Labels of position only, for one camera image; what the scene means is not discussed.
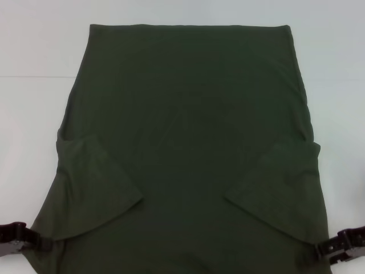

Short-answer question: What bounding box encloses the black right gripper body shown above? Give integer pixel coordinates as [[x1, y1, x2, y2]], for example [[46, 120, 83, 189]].
[[336, 225, 365, 265]]

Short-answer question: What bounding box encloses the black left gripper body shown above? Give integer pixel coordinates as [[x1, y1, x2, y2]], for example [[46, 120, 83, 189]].
[[0, 221, 28, 253]]

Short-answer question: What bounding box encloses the dark green t-shirt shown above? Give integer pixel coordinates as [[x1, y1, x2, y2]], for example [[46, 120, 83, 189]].
[[24, 23, 334, 274]]

